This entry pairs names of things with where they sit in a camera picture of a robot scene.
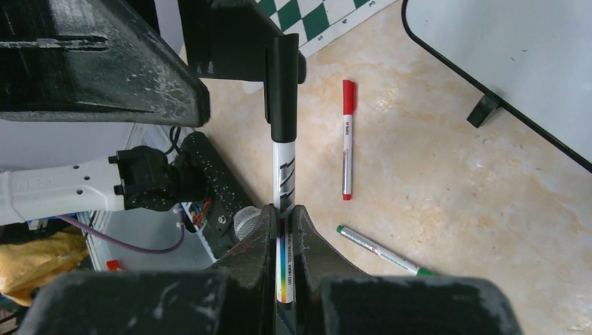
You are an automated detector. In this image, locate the silver mesh knob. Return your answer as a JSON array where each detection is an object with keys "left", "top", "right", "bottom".
[{"left": 233, "top": 206, "right": 261, "bottom": 241}]

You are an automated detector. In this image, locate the red capped marker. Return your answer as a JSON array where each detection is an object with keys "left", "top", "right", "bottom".
[{"left": 342, "top": 80, "right": 357, "bottom": 201}]

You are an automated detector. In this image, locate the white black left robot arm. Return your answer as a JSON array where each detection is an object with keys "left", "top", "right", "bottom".
[{"left": 1, "top": 1, "right": 306, "bottom": 225}]

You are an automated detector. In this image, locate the white black whiteboard marker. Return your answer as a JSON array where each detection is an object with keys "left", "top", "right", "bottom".
[{"left": 272, "top": 142, "right": 296, "bottom": 304}]

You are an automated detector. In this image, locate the white whiteboard black frame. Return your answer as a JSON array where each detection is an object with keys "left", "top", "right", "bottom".
[{"left": 401, "top": 1, "right": 591, "bottom": 170}]

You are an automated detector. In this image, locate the green white chess mat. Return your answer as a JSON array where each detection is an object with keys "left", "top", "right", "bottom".
[{"left": 256, "top": 0, "right": 396, "bottom": 58}]

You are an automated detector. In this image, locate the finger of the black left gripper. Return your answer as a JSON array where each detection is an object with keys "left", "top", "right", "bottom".
[
  {"left": 1, "top": 1, "right": 211, "bottom": 127},
  {"left": 178, "top": 1, "right": 284, "bottom": 82}
]

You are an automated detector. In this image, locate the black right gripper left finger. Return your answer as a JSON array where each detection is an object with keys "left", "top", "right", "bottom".
[{"left": 212, "top": 204, "right": 276, "bottom": 334}]

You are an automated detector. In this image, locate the green capped marker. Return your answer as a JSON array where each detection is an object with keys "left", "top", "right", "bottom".
[{"left": 336, "top": 225, "right": 436, "bottom": 276}]

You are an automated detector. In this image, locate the yellow bag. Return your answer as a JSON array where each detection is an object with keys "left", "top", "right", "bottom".
[{"left": 1, "top": 229, "right": 89, "bottom": 306}]

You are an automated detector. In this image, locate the black marker cap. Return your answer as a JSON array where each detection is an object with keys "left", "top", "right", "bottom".
[{"left": 264, "top": 33, "right": 299, "bottom": 143}]

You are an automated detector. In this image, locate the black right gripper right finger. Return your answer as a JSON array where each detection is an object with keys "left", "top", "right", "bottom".
[{"left": 292, "top": 205, "right": 369, "bottom": 334}]

